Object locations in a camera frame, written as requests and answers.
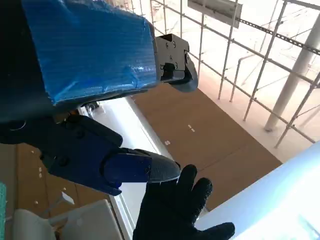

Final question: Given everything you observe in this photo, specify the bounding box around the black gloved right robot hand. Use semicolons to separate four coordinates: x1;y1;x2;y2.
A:
132;163;236;240

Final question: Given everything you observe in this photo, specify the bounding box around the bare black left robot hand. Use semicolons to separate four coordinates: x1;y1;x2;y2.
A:
0;0;200;197

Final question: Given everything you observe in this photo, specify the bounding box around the white flat board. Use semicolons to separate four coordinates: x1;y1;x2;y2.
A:
194;141;320;240

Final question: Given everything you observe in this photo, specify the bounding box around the grey metal plate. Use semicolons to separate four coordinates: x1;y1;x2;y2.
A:
186;0;243;29

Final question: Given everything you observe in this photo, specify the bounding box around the green cutting mat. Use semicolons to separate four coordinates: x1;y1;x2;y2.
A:
0;181;7;226

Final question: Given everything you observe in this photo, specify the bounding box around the white round pole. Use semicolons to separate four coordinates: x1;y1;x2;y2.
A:
263;24;320;132

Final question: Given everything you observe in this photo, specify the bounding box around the white metal grid rack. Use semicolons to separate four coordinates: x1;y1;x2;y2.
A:
129;0;320;150

